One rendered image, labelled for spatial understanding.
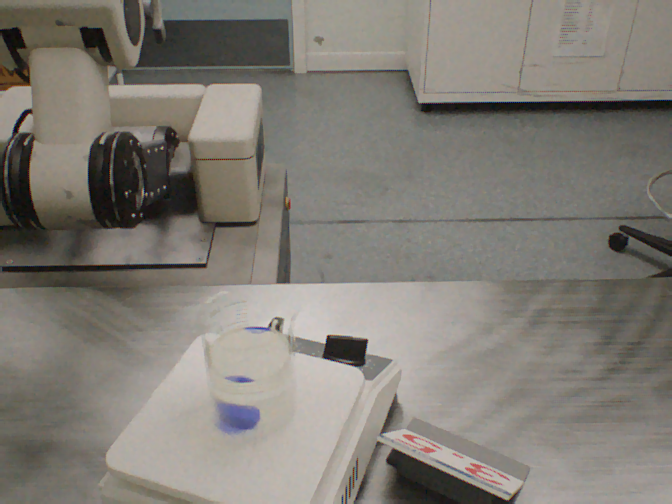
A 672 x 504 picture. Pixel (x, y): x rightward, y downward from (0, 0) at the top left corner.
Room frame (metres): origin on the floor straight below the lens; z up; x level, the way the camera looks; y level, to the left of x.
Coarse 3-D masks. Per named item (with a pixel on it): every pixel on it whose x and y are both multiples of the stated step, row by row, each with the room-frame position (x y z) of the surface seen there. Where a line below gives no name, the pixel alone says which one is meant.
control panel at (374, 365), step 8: (296, 344) 0.39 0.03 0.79; (304, 344) 0.39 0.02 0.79; (312, 344) 0.40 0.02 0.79; (320, 344) 0.40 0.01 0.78; (296, 352) 0.37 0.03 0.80; (304, 352) 0.37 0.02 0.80; (312, 352) 0.38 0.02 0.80; (320, 352) 0.38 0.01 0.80; (368, 360) 0.38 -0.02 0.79; (376, 360) 0.38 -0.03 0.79; (384, 360) 0.38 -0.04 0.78; (392, 360) 0.38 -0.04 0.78; (360, 368) 0.35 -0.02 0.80; (368, 368) 0.36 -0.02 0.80; (376, 368) 0.36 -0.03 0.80; (384, 368) 0.36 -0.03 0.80; (368, 376) 0.34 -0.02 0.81; (376, 376) 0.34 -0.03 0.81
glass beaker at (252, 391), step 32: (224, 288) 0.31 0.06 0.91; (256, 288) 0.31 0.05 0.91; (224, 320) 0.30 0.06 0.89; (256, 320) 0.31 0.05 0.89; (288, 320) 0.30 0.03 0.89; (224, 352) 0.26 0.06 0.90; (256, 352) 0.26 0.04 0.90; (288, 352) 0.28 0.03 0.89; (224, 384) 0.26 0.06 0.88; (256, 384) 0.26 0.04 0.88; (288, 384) 0.27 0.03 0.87; (224, 416) 0.26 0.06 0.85; (256, 416) 0.26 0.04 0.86; (288, 416) 0.27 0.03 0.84
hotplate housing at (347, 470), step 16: (400, 368) 0.38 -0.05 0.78; (368, 384) 0.32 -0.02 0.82; (384, 384) 0.34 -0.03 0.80; (368, 400) 0.31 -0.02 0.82; (384, 400) 0.34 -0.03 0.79; (352, 416) 0.29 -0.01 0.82; (368, 416) 0.30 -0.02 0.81; (384, 416) 0.34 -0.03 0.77; (352, 432) 0.28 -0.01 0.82; (368, 432) 0.30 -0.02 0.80; (352, 448) 0.27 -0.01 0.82; (368, 448) 0.30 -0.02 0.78; (336, 464) 0.26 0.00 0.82; (352, 464) 0.27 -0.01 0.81; (112, 480) 0.25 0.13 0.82; (336, 480) 0.25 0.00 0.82; (352, 480) 0.27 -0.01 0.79; (112, 496) 0.24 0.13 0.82; (128, 496) 0.24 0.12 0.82; (144, 496) 0.24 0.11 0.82; (160, 496) 0.24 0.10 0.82; (320, 496) 0.24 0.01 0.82; (336, 496) 0.24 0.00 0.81; (352, 496) 0.27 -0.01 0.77
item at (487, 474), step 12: (408, 432) 0.33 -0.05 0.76; (408, 444) 0.30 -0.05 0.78; (420, 444) 0.31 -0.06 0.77; (432, 444) 0.32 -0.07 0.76; (432, 456) 0.29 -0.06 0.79; (444, 456) 0.30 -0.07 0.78; (456, 456) 0.31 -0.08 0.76; (468, 468) 0.29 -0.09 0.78; (480, 468) 0.30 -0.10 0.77; (492, 480) 0.28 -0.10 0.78; (504, 480) 0.28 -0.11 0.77; (516, 480) 0.29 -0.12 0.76
